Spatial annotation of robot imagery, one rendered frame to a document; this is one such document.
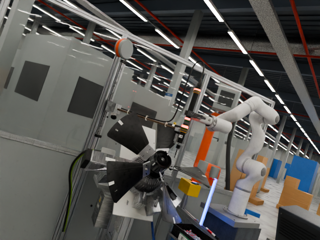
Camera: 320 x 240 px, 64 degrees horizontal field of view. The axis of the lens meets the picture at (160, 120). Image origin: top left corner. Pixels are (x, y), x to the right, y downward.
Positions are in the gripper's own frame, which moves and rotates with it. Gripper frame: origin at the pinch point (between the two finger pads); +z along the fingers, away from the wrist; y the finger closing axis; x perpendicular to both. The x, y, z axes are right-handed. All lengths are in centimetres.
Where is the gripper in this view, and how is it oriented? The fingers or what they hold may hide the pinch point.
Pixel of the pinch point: (189, 113)
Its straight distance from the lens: 161.9
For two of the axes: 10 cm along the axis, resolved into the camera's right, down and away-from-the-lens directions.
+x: 3.2, -9.5, 0.3
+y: -3.6, -1.0, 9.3
